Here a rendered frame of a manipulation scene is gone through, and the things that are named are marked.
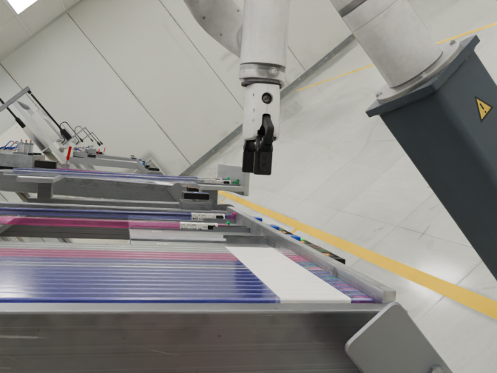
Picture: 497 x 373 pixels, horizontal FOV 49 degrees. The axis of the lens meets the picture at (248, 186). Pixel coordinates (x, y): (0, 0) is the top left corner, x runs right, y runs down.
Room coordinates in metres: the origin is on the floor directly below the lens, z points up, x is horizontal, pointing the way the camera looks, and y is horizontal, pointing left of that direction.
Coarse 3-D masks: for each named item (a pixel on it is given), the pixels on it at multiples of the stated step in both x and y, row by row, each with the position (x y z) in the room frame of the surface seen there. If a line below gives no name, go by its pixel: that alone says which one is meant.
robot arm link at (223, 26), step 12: (192, 0) 0.99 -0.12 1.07; (204, 0) 1.00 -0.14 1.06; (216, 0) 1.04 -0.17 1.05; (228, 0) 1.07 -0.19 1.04; (192, 12) 1.03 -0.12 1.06; (204, 12) 1.03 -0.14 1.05; (216, 12) 1.05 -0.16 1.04; (228, 12) 1.07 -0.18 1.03; (240, 12) 1.08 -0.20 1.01; (204, 24) 1.06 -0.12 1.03; (216, 24) 1.07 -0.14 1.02; (228, 24) 1.07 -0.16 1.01; (240, 24) 1.07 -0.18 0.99; (216, 36) 1.08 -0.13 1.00; (228, 36) 1.07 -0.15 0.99; (228, 48) 1.09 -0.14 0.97
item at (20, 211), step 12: (72, 216) 0.94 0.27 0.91; (84, 216) 0.94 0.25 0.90; (96, 216) 0.94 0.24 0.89; (108, 216) 0.94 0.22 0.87; (120, 216) 0.95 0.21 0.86; (132, 216) 0.95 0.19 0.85; (144, 216) 0.95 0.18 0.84; (156, 216) 0.95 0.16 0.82; (168, 216) 0.95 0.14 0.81; (180, 216) 0.96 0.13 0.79; (228, 216) 0.97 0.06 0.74
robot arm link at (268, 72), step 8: (248, 64) 0.97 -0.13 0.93; (256, 64) 0.97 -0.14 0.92; (264, 64) 0.97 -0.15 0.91; (272, 64) 0.96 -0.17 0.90; (240, 72) 0.99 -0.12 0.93; (248, 72) 0.97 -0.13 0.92; (256, 72) 0.96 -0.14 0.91; (264, 72) 0.96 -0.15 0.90; (272, 72) 0.96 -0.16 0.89; (280, 72) 0.97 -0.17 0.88; (240, 80) 1.02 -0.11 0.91; (248, 80) 0.98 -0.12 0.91; (256, 80) 0.97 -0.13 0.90; (264, 80) 0.97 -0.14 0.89; (272, 80) 0.97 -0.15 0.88; (280, 80) 0.98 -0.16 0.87
